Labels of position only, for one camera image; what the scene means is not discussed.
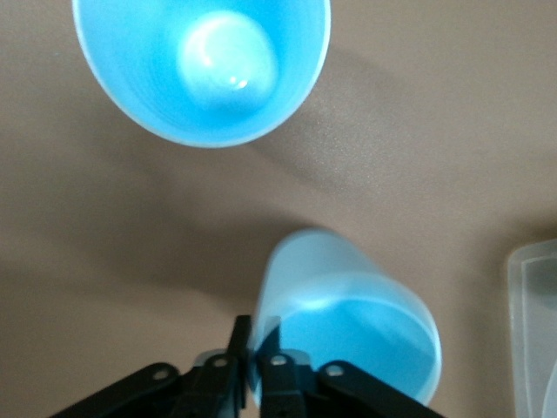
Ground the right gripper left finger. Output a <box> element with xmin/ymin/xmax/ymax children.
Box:
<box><xmin>50</xmin><ymin>314</ymin><xmax>252</xmax><ymax>418</ymax></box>

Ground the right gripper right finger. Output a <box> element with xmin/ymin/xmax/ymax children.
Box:
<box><xmin>255</xmin><ymin>326</ymin><xmax>441</xmax><ymax>418</ymax></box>

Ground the blue plastic cup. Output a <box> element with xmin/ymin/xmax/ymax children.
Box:
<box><xmin>252</xmin><ymin>228</ymin><xmax>445</xmax><ymax>408</ymax></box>
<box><xmin>71</xmin><ymin>0</ymin><xmax>332</xmax><ymax>149</ymax></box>

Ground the brown table cover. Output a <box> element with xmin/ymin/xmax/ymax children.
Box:
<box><xmin>0</xmin><ymin>0</ymin><xmax>557</xmax><ymax>418</ymax></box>

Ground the clear plastic food container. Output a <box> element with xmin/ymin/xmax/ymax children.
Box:
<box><xmin>507</xmin><ymin>238</ymin><xmax>557</xmax><ymax>418</ymax></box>

